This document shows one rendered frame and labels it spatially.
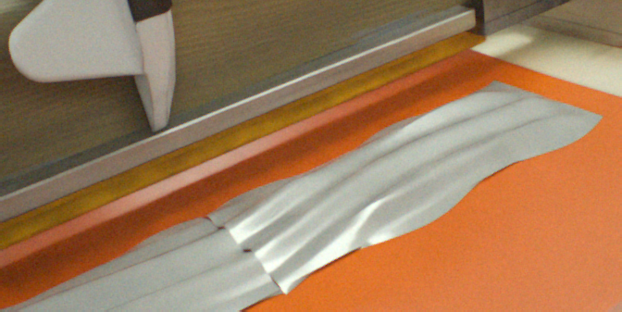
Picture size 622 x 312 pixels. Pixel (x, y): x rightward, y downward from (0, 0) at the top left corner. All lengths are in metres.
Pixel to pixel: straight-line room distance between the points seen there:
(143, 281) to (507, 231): 0.14
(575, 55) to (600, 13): 0.03
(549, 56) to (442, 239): 0.18
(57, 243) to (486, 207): 0.18
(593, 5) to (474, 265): 0.22
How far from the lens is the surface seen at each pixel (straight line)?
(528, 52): 0.44
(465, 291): 0.25
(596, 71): 0.41
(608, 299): 0.25
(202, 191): 0.34
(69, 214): 0.33
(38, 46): 0.28
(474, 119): 0.34
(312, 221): 0.29
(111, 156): 0.30
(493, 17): 0.40
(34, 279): 0.31
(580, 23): 0.45
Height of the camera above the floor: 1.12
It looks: 27 degrees down
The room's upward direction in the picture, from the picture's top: 10 degrees counter-clockwise
